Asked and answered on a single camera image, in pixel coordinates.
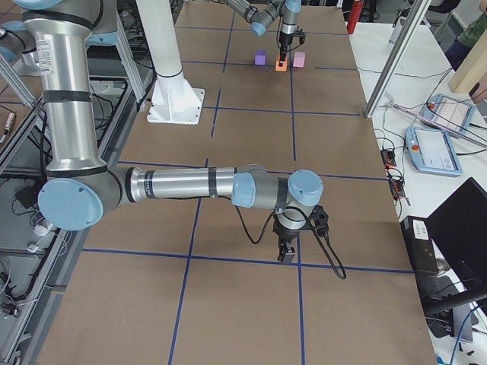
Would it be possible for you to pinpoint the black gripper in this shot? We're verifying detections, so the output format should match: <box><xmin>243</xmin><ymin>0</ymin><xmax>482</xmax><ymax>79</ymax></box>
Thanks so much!
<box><xmin>279</xmin><ymin>33</ymin><xmax>294</xmax><ymax>62</ymax></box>
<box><xmin>272</xmin><ymin>217</ymin><xmax>302</xmax><ymax>265</ymax></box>

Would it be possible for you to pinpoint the orange foam cube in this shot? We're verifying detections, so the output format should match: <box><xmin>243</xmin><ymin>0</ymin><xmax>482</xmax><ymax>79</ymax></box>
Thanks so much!
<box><xmin>275</xmin><ymin>56</ymin><xmax>288</xmax><ymax>72</ymax></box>

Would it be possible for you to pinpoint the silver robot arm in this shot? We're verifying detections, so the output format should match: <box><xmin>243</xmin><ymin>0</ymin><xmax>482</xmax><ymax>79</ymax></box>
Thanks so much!
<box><xmin>224</xmin><ymin>0</ymin><xmax>306</xmax><ymax>66</ymax></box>
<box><xmin>20</xmin><ymin>1</ymin><xmax>329</xmax><ymax>263</ymax></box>

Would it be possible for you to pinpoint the pink foam cube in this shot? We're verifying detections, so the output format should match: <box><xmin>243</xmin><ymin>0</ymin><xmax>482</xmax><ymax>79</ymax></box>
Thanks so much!
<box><xmin>292</xmin><ymin>52</ymin><xmax>306</xmax><ymax>68</ymax></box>

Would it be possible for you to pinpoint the purple foam cube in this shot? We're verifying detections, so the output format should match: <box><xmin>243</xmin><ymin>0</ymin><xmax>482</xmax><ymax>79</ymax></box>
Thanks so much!
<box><xmin>254</xmin><ymin>49</ymin><xmax>266</xmax><ymax>65</ymax></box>

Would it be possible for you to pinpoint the red cylinder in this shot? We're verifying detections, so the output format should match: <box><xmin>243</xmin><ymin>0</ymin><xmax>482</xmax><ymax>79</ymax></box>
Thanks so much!
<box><xmin>347</xmin><ymin>0</ymin><xmax>364</xmax><ymax>35</ymax></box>

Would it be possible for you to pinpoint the brown paper table cover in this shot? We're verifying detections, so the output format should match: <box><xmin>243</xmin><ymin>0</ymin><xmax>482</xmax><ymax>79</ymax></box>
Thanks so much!
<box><xmin>37</xmin><ymin>2</ymin><xmax>435</xmax><ymax>364</ymax></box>

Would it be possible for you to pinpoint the black computer monitor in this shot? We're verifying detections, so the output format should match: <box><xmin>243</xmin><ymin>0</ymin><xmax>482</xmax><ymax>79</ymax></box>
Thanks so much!
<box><xmin>400</xmin><ymin>177</ymin><xmax>486</xmax><ymax>316</ymax></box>

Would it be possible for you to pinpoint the blue teach pendant far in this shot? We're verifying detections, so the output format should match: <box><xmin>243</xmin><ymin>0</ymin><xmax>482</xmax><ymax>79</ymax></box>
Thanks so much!
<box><xmin>420</xmin><ymin>94</ymin><xmax>474</xmax><ymax>135</ymax></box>

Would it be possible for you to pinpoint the blue teach pendant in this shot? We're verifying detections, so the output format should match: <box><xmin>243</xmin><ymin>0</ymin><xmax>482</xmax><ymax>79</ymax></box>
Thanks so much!
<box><xmin>405</xmin><ymin>126</ymin><xmax>463</xmax><ymax>177</ymax></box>
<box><xmin>420</xmin><ymin>94</ymin><xmax>474</xmax><ymax>135</ymax></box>

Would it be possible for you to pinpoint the person in green shirt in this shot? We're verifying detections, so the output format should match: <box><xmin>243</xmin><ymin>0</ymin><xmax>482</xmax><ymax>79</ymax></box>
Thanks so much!
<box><xmin>445</xmin><ymin>0</ymin><xmax>486</xmax><ymax>71</ymax></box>

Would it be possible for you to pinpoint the blue teach pendant near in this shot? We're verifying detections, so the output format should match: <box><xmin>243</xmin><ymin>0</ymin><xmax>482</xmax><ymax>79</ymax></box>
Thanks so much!
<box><xmin>405</xmin><ymin>126</ymin><xmax>463</xmax><ymax>177</ymax></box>

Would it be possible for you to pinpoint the wooden beam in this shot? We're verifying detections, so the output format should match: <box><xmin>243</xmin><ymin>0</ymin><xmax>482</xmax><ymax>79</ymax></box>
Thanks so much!
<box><xmin>448</xmin><ymin>31</ymin><xmax>487</xmax><ymax>94</ymax></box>

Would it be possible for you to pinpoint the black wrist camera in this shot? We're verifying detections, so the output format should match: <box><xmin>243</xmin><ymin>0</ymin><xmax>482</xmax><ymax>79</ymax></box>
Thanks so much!
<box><xmin>294</xmin><ymin>29</ymin><xmax>307</xmax><ymax>45</ymax></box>
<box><xmin>309</xmin><ymin>205</ymin><xmax>329</xmax><ymax>237</ymax></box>

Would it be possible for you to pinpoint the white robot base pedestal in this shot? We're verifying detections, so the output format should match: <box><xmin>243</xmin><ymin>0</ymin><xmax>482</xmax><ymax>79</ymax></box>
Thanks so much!
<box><xmin>136</xmin><ymin>0</ymin><xmax>205</xmax><ymax>125</ymax></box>

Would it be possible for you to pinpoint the grey aluminium frame post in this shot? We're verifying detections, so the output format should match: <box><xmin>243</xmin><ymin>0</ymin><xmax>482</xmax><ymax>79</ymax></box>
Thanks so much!
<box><xmin>364</xmin><ymin>0</ymin><xmax>431</xmax><ymax>118</ymax></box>

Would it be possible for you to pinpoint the aluminium side frame rail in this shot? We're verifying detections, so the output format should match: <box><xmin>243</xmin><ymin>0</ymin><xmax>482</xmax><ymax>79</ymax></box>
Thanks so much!
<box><xmin>0</xmin><ymin>14</ymin><xmax>153</xmax><ymax>365</ymax></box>

